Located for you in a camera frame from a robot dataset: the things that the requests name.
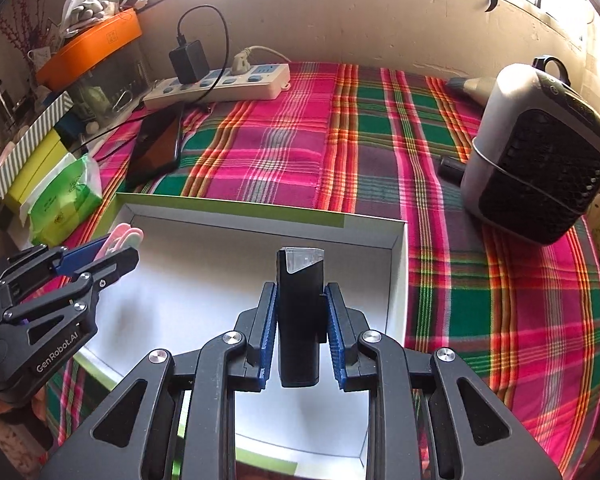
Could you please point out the green tissue pack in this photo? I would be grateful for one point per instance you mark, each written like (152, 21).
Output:
(62, 200)

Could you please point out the pink clip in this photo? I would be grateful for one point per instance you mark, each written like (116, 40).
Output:
(122, 236)

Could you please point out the black charger adapter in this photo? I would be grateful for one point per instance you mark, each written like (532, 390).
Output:
(189, 62)

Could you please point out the black rectangular device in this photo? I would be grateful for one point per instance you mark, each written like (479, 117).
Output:
(301, 315)

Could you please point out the striped white box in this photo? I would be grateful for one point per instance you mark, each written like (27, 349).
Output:
(15, 159)

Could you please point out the grey cone tool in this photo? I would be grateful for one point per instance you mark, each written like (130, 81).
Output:
(478, 89)

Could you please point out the black smartphone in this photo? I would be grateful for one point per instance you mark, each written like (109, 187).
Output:
(157, 150)

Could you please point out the green white cardboard tray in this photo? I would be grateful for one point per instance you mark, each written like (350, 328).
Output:
(202, 262)

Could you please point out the white plug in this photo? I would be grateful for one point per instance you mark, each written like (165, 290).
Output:
(241, 64)

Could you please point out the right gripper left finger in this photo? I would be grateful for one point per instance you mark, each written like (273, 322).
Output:
(258, 325)

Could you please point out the orange box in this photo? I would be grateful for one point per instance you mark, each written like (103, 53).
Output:
(85, 51)

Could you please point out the red branch decoration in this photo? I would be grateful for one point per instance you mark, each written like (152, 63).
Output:
(26, 26)

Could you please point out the plaid pink green tablecloth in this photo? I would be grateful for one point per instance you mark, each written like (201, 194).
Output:
(363, 140)

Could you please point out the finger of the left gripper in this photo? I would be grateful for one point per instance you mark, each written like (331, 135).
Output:
(37, 265)
(67, 299)

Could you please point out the yellow box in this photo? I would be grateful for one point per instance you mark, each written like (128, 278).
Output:
(40, 163)

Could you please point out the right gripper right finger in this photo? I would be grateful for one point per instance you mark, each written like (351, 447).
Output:
(344, 325)

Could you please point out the grey black mini heater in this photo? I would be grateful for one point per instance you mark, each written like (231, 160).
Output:
(534, 166)

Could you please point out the white power strip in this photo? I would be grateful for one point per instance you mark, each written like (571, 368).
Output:
(262, 82)

